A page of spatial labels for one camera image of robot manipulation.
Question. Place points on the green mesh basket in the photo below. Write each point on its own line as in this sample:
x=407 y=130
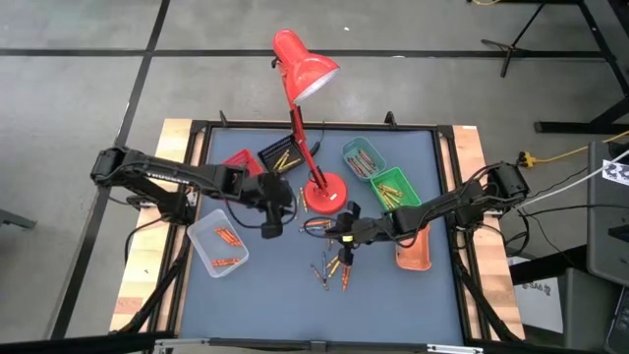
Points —
x=408 y=182

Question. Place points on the white cardboard box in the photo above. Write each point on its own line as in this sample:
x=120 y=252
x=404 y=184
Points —
x=535 y=305

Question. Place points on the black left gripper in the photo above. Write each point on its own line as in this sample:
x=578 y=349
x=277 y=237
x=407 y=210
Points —
x=268 y=194

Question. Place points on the red desk lamp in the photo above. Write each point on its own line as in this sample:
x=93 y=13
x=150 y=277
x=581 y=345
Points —
x=326 y=194

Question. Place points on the black tripod stand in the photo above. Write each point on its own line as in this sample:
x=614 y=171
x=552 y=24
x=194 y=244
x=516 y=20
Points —
x=513 y=49

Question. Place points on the grey metal bracket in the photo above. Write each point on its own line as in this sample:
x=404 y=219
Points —
x=15 y=218

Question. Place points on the white printed marker sheet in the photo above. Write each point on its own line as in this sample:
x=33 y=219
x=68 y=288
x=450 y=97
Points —
x=616 y=172

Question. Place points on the dark grey box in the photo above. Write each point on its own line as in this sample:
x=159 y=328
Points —
x=589 y=310

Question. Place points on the teal plastic basket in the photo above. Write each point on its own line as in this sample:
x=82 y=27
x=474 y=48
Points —
x=373 y=147

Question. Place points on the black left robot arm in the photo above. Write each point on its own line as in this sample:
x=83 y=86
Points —
x=162 y=172

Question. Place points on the black mesh basket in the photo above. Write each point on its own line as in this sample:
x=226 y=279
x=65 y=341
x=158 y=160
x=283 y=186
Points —
x=268 y=150

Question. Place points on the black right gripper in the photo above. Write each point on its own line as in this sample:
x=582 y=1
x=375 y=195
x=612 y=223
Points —
x=363 y=230

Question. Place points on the black desk frame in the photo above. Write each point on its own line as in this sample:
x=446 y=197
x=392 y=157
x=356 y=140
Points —
x=580 y=128

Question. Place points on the blue crayon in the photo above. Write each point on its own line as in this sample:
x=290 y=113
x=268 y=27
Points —
x=323 y=259

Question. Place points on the orange crayon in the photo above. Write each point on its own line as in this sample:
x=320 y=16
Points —
x=223 y=232
x=228 y=236
x=347 y=277
x=226 y=260
x=234 y=239
x=343 y=276
x=227 y=264
x=318 y=222

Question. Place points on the red mesh basket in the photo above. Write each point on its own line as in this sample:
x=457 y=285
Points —
x=243 y=159

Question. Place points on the clear plastic bin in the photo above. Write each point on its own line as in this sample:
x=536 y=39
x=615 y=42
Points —
x=206 y=246

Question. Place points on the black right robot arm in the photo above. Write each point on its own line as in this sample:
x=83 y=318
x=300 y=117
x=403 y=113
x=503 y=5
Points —
x=442 y=204

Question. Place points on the black keyboard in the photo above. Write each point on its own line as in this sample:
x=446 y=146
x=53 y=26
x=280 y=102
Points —
x=620 y=324

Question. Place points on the orange plastic bin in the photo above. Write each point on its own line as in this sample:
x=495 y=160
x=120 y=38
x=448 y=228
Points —
x=415 y=258

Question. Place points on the blue-grey table mat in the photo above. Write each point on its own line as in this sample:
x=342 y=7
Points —
x=275 y=314

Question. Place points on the grey metal cabinet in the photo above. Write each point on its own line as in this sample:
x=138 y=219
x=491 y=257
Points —
x=609 y=221

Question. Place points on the yellow crayon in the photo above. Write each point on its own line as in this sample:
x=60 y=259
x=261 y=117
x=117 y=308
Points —
x=287 y=164
x=284 y=162
x=305 y=201
x=388 y=199
x=302 y=197
x=391 y=193
x=390 y=188
x=385 y=202
x=334 y=266
x=280 y=159

